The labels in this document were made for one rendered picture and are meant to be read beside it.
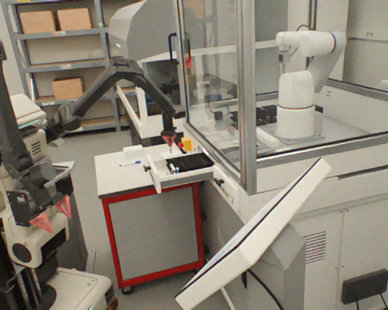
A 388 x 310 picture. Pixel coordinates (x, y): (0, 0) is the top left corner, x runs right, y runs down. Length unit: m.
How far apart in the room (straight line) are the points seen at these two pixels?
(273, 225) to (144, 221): 1.40
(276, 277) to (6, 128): 0.92
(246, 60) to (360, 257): 1.18
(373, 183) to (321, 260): 0.44
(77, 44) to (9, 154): 4.76
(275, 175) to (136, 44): 1.46
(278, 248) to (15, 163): 0.86
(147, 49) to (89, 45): 3.45
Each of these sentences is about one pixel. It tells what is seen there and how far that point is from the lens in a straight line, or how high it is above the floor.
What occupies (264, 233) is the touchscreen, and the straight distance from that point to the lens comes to 0.81.
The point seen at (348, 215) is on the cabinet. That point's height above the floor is 0.72.
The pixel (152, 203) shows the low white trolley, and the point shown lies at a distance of 2.10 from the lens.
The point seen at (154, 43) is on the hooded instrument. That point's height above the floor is 1.47.
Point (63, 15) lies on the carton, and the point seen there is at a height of 1.73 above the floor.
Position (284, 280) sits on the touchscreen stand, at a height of 0.98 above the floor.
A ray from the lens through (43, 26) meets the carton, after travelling 5.59.
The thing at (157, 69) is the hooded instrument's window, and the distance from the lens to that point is 2.60.
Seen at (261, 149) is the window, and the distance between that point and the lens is 1.42.
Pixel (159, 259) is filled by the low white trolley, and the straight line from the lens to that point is 2.32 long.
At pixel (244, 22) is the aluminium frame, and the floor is 1.60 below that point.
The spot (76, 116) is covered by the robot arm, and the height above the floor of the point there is 1.26.
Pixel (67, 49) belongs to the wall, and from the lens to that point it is 6.00.
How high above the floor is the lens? 1.65
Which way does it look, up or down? 22 degrees down
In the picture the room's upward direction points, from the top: 5 degrees counter-clockwise
